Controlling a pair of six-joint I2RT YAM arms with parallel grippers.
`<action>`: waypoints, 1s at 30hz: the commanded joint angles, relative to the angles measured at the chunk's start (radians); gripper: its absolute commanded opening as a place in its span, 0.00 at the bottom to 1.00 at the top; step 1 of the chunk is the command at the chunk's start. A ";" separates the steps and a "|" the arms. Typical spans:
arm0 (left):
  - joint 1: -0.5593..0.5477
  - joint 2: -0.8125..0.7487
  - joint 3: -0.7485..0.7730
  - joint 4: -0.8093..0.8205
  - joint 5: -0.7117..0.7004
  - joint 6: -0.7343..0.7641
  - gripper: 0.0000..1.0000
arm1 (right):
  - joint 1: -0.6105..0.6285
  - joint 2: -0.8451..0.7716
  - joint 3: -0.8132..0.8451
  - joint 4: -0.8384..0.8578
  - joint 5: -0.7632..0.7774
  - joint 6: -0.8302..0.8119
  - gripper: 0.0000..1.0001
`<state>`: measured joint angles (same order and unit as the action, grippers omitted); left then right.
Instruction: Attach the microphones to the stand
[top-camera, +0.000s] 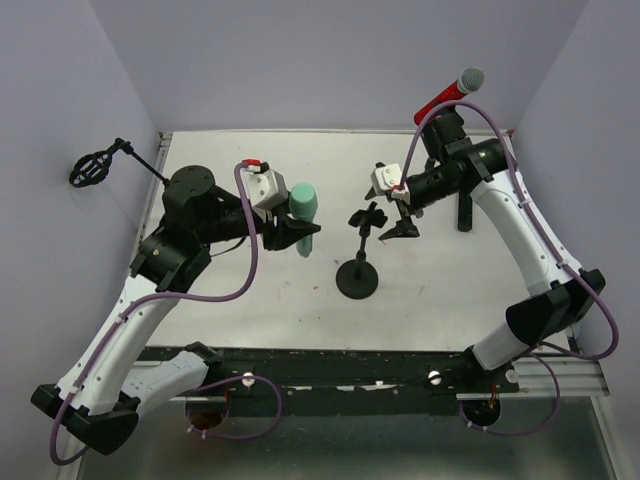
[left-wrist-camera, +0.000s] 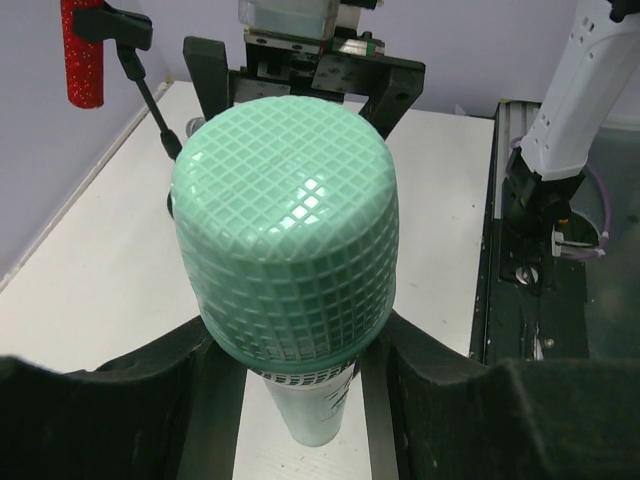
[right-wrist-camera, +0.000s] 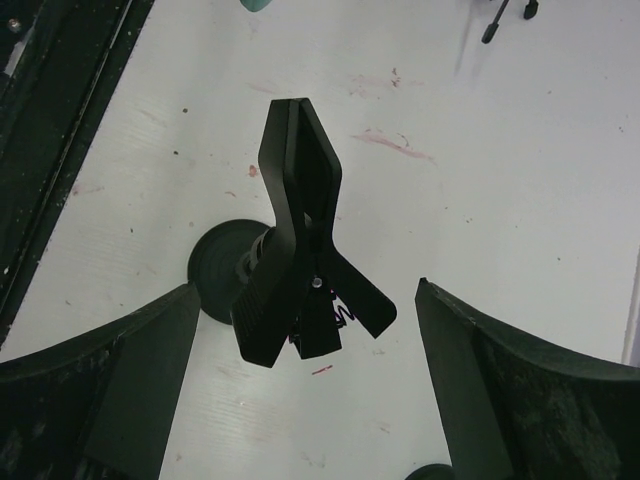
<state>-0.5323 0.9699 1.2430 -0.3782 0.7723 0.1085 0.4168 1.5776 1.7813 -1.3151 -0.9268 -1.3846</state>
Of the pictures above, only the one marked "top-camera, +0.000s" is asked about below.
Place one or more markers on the black front mounting rail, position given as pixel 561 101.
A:
pixel 268 398

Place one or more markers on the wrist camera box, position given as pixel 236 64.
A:
pixel 387 182
pixel 265 187

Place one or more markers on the aluminium frame rail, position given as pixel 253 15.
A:
pixel 550 382

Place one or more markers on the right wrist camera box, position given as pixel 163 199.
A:
pixel 387 182

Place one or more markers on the mint green microphone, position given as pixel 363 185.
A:
pixel 303 205

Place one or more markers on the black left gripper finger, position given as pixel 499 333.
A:
pixel 284 235
pixel 281 219

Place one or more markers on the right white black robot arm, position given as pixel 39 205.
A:
pixel 560 290

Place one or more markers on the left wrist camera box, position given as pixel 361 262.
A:
pixel 265 187

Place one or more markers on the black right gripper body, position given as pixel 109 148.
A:
pixel 403 206

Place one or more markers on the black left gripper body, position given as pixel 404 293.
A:
pixel 272 233

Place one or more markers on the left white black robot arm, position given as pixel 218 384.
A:
pixel 99 401

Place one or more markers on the short black round-base mic stand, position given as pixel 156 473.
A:
pixel 358 279

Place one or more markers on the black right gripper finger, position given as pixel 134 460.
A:
pixel 372 193
pixel 404 228

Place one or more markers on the black microphone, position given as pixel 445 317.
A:
pixel 464 213

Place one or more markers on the red glitter microphone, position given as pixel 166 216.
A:
pixel 469 81

